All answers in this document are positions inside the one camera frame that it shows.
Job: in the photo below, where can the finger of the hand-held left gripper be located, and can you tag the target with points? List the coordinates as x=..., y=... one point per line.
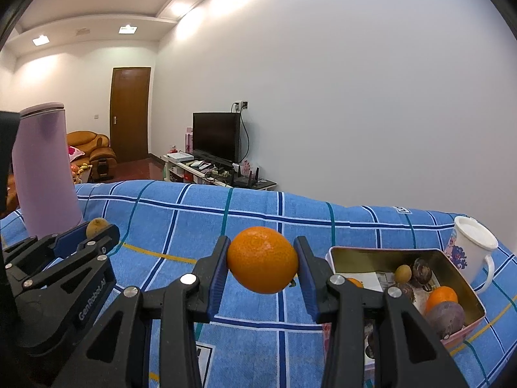
x=70, y=237
x=105, y=238

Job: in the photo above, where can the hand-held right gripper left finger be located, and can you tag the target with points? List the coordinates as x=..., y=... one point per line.
x=214, y=283

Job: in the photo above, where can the square ceiling light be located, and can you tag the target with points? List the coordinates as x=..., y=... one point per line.
x=128, y=29
x=41, y=40

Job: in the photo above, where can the brown wooden door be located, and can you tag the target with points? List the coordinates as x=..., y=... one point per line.
x=129, y=113

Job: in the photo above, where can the white flat box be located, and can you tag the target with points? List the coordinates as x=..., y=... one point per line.
x=179, y=157

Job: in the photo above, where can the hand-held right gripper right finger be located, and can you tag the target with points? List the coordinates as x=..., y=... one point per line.
x=307, y=283

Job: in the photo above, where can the small brown kiwi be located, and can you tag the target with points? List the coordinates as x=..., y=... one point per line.
x=97, y=225
x=402, y=273

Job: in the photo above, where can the lilac thermos jug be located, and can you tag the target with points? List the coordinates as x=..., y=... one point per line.
x=44, y=169

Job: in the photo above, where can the tall pink box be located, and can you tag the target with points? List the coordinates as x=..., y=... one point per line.
x=188, y=139

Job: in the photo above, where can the white floral mug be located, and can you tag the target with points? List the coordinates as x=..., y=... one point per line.
x=472, y=250

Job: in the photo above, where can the blue plaid blanket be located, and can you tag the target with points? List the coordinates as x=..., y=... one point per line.
x=181, y=218

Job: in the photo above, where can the pink floral packet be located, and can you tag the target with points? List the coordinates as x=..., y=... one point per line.
x=246, y=167

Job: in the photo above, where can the white wall socket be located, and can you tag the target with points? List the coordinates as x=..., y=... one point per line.
x=240, y=105

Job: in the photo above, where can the brown leather sofa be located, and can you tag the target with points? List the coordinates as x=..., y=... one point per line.
x=99, y=149

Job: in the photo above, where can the ceiling air vent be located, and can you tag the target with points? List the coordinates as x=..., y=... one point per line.
x=83, y=31

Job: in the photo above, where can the wooden coffee table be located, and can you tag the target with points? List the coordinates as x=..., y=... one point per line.
x=85, y=173

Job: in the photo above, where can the pink tin box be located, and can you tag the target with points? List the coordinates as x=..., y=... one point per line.
x=460, y=331

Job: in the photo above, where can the purple turnip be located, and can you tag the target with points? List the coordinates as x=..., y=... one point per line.
x=444, y=318

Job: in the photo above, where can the black flat television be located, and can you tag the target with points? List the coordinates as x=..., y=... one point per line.
x=216, y=135

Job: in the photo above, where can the black antenna router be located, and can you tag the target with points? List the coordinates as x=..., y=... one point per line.
x=244, y=180

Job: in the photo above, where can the white television stand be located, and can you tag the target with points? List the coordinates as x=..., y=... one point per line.
x=177, y=169

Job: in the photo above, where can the pink floral pillow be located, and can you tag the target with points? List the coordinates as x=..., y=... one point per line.
x=74, y=152

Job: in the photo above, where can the purple passion fruit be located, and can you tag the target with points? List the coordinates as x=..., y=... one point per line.
x=423, y=270
x=406, y=293

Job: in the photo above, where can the orange mandarin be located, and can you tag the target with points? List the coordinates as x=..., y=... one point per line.
x=262, y=260
x=442, y=297
x=355, y=282

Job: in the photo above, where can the cut taro piece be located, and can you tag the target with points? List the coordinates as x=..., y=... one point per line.
x=370, y=333

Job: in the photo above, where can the grey remote control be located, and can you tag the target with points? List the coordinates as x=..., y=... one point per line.
x=200, y=165

